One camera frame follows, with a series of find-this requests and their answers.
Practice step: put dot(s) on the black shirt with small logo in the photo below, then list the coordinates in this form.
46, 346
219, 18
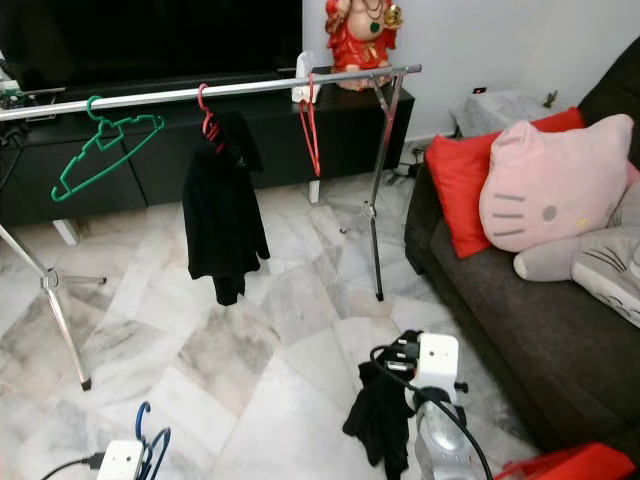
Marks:
380, 420

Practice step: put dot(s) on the black jersey with red trim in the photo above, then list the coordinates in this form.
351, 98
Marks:
222, 220

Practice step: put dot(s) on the blue clothes hanger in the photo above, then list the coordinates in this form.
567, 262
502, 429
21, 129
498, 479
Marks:
160, 450

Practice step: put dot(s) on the green plastic clothes hanger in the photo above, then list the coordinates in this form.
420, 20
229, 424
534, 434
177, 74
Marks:
110, 137

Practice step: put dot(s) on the robot's silver right arm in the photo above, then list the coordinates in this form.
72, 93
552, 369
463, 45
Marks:
445, 445

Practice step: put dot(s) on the red clothes hanger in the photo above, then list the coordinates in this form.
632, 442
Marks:
209, 125
317, 165

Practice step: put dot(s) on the dark grey fabric sofa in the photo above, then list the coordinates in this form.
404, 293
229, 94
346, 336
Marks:
520, 340

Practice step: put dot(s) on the red cushion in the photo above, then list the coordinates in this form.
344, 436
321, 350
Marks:
455, 185

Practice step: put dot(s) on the red plastic stool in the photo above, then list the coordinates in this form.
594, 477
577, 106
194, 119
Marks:
570, 465

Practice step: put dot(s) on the pink cat face pillow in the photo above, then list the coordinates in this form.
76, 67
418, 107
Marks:
550, 185

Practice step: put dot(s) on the grey Totoro plush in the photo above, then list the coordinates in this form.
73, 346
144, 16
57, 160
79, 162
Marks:
610, 265

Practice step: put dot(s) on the black TV cabinet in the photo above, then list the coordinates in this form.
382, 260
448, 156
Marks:
280, 140

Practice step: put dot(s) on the side table with lace cover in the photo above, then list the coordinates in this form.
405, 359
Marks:
500, 110

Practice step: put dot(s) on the white tissue box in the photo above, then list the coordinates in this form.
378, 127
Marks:
305, 78

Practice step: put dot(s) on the silver metal clothes rack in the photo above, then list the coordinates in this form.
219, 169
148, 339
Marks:
260, 86

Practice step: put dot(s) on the red robed figurine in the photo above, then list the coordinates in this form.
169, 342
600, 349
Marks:
363, 45

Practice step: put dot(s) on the green remote control holder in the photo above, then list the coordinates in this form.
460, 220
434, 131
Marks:
10, 93

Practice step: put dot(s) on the large black television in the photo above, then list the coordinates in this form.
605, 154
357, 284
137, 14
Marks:
140, 40

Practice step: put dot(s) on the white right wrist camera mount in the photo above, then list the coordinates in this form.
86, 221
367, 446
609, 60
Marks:
438, 360

